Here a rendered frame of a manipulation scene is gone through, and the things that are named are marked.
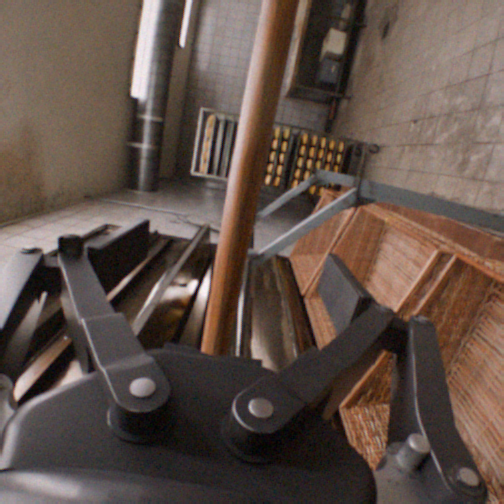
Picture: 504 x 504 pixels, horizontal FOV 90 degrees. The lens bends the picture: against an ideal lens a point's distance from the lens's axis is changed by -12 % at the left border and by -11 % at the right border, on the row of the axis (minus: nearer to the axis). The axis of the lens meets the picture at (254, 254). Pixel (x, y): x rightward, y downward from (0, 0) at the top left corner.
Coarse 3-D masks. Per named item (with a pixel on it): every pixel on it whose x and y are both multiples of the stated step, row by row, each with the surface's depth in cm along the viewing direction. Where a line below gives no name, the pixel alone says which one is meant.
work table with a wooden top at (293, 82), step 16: (304, 0) 397; (352, 0) 362; (304, 16) 351; (336, 16) 352; (352, 16) 353; (304, 32) 358; (304, 48) 369; (336, 80) 393; (288, 96) 443; (336, 96) 390
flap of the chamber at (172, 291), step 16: (208, 224) 175; (208, 240) 173; (192, 256) 128; (208, 256) 175; (176, 272) 103; (192, 272) 129; (160, 288) 90; (176, 288) 102; (192, 288) 130; (160, 304) 84; (176, 304) 102; (144, 320) 72; (160, 320) 84; (176, 320) 103; (144, 336) 71; (160, 336) 84
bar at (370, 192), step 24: (288, 192) 111; (360, 192) 62; (384, 192) 62; (408, 192) 61; (264, 216) 113; (312, 216) 66; (456, 216) 63; (480, 216) 63; (288, 240) 66; (240, 312) 43; (240, 336) 37
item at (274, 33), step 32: (288, 0) 20; (288, 32) 21; (256, 64) 22; (256, 96) 22; (256, 128) 23; (256, 160) 24; (256, 192) 25; (224, 224) 26; (224, 256) 27; (224, 288) 28; (224, 320) 29; (224, 352) 31
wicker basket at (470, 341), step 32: (448, 288) 59; (480, 288) 59; (448, 320) 61; (480, 320) 61; (384, 352) 65; (448, 352) 65; (480, 352) 59; (384, 384) 68; (448, 384) 67; (480, 384) 57; (352, 416) 68; (384, 416) 66; (480, 416) 55; (384, 448) 58; (480, 448) 52
